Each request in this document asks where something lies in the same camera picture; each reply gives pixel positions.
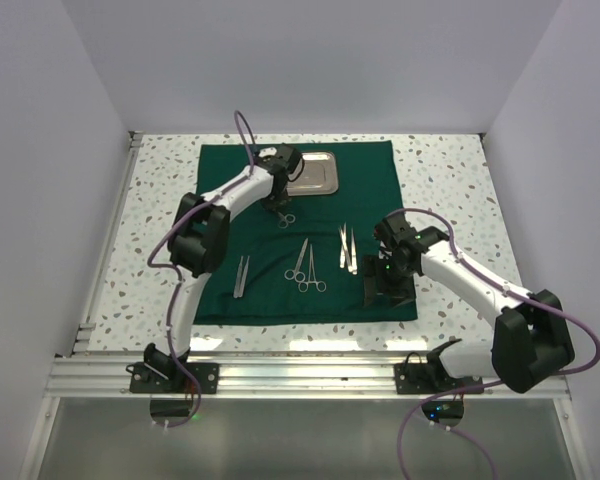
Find steel scalpel handle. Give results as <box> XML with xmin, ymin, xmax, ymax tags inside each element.
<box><xmin>240</xmin><ymin>256</ymin><xmax>250</xmax><ymax>298</ymax></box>
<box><xmin>233</xmin><ymin>256</ymin><xmax>245</xmax><ymax>298</ymax></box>

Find steel tweezers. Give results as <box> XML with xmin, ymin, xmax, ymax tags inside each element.
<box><xmin>339</xmin><ymin>225</ymin><xmax>350</xmax><ymax>270</ymax></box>
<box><xmin>346</xmin><ymin>227</ymin><xmax>358</xmax><ymax>275</ymax></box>

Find small steel scissors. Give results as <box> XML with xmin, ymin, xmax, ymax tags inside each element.
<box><xmin>277</xmin><ymin>212</ymin><xmax>296</xmax><ymax>229</ymax></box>

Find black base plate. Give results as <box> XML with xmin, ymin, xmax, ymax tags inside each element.
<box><xmin>126</xmin><ymin>362</ymin><xmax>220</xmax><ymax>395</ymax></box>
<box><xmin>393</xmin><ymin>352</ymin><xmax>485</xmax><ymax>395</ymax></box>

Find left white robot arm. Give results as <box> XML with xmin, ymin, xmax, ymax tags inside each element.
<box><xmin>143</xmin><ymin>144</ymin><xmax>304</xmax><ymax>393</ymax></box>

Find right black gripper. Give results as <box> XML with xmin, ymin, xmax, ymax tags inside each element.
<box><xmin>361</xmin><ymin>253</ymin><xmax>416</xmax><ymax>309</ymax></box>

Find aluminium mounting rail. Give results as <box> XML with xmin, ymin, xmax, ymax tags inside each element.
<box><xmin>43</xmin><ymin>349</ymin><xmax>571</xmax><ymax>401</ymax></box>

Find steel surgical scissors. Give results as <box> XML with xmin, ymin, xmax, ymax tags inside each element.
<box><xmin>284</xmin><ymin>238</ymin><xmax>309</xmax><ymax>282</ymax></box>

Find dark green surgical cloth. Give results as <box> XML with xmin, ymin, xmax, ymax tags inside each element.
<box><xmin>194</xmin><ymin>141</ymin><xmax>418</xmax><ymax>326</ymax></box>

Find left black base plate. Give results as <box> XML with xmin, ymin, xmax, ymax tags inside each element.
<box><xmin>126</xmin><ymin>362</ymin><xmax>220</xmax><ymax>395</ymax></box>

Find stainless steel instrument tray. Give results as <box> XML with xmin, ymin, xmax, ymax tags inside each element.
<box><xmin>287</xmin><ymin>151</ymin><xmax>339</xmax><ymax>197</ymax></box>

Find steel forceps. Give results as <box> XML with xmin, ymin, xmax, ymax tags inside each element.
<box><xmin>296</xmin><ymin>245</ymin><xmax>327</xmax><ymax>293</ymax></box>

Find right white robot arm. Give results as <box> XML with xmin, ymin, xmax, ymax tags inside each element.
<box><xmin>363</xmin><ymin>213</ymin><xmax>575</xmax><ymax>393</ymax></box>

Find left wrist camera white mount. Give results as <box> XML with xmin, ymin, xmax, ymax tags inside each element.
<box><xmin>258</xmin><ymin>146</ymin><xmax>277</xmax><ymax>158</ymax></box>

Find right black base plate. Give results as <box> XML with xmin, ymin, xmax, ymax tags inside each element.
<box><xmin>393</xmin><ymin>352</ymin><xmax>485</xmax><ymax>395</ymax></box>

